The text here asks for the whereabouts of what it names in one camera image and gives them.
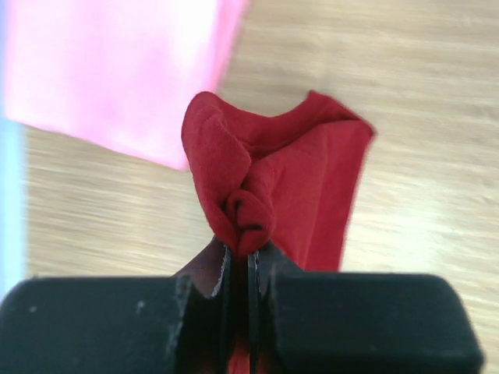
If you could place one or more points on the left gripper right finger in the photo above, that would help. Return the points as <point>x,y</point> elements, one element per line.
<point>358,323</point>

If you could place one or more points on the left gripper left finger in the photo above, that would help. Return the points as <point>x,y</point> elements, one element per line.
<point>162,324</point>

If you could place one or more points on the dark red t-shirt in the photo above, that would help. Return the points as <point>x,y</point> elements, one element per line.
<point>277,194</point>

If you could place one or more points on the folded pink t-shirt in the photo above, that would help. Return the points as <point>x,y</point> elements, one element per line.
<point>119,74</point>

